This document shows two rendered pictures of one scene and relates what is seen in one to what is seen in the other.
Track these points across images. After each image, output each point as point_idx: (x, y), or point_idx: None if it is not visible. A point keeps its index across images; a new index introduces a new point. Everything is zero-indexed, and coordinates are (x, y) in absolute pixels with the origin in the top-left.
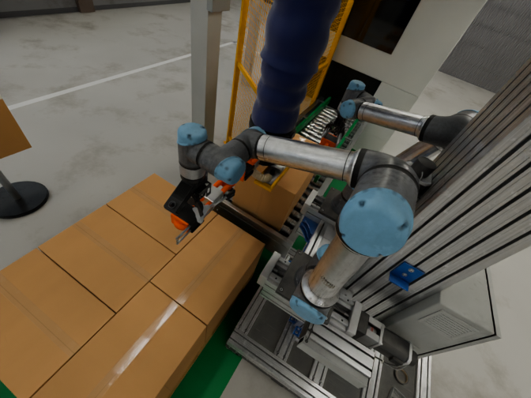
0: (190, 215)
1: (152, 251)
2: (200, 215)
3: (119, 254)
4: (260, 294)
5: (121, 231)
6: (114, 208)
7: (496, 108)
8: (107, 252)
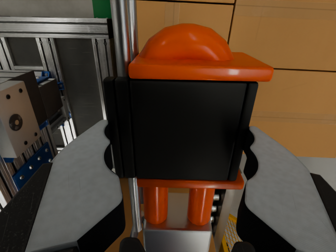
0: (167, 131)
1: (261, 49)
2: (43, 169)
3: (306, 13)
4: (29, 70)
5: (327, 48)
6: None
7: None
8: (328, 4)
